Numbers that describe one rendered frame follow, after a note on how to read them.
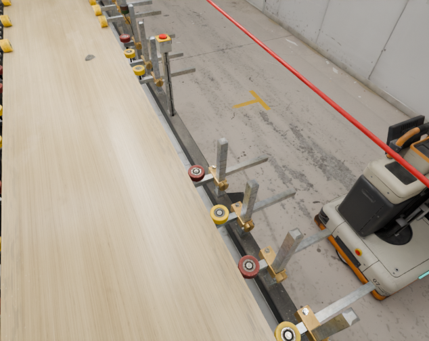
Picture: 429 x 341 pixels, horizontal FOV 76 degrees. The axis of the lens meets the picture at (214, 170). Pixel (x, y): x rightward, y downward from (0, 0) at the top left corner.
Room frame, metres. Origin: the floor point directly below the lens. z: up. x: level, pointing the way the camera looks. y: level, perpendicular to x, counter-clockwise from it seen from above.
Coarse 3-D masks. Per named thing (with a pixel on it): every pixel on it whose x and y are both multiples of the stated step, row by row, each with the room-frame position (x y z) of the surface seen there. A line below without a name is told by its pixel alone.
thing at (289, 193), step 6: (282, 192) 0.77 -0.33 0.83; (288, 192) 0.77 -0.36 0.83; (294, 192) 0.78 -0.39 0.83; (270, 198) 0.73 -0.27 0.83; (276, 198) 0.74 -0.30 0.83; (282, 198) 0.74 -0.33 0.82; (258, 204) 0.70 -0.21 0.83; (264, 204) 0.70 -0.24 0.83; (270, 204) 0.71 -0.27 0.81; (258, 210) 0.68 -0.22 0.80; (234, 216) 0.63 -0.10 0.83; (228, 222) 0.61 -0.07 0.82
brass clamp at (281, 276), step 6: (270, 246) 0.48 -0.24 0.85; (264, 252) 0.45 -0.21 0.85; (270, 252) 0.45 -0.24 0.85; (264, 258) 0.43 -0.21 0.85; (270, 258) 0.43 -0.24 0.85; (270, 264) 0.41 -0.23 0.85; (270, 270) 0.39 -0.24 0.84; (282, 270) 0.38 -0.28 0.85; (276, 276) 0.36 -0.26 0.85; (282, 276) 0.36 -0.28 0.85
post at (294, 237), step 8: (288, 232) 0.40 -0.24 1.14; (296, 232) 0.40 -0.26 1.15; (288, 240) 0.39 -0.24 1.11; (296, 240) 0.38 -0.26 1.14; (280, 248) 0.40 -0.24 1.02; (288, 248) 0.38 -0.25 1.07; (280, 256) 0.39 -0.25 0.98; (288, 256) 0.38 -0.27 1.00; (272, 264) 0.40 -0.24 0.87; (280, 264) 0.37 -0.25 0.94; (272, 280) 0.37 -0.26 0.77
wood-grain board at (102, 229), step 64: (64, 0) 2.87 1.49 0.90; (64, 64) 1.73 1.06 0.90; (128, 64) 1.76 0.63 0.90; (64, 128) 1.09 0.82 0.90; (128, 128) 1.11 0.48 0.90; (64, 192) 0.68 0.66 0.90; (128, 192) 0.69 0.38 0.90; (192, 192) 0.70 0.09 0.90; (64, 256) 0.39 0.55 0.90; (128, 256) 0.40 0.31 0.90; (192, 256) 0.41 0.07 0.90; (64, 320) 0.18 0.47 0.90; (128, 320) 0.18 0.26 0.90; (192, 320) 0.19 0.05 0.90; (256, 320) 0.20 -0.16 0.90
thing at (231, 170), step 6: (258, 156) 1.01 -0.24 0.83; (264, 156) 1.01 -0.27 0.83; (246, 162) 0.96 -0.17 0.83; (252, 162) 0.96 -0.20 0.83; (258, 162) 0.97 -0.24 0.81; (228, 168) 0.91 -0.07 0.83; (234, 168) 0.91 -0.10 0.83; (240, 168) 0.92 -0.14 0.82; (246, 168) 0.94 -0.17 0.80; (210, 174) 0.87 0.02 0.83; (228, 174) 0.89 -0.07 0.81; (204, 180) 0.83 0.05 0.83; (210, 180) 0.84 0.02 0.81; (198, 186) 0.81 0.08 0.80
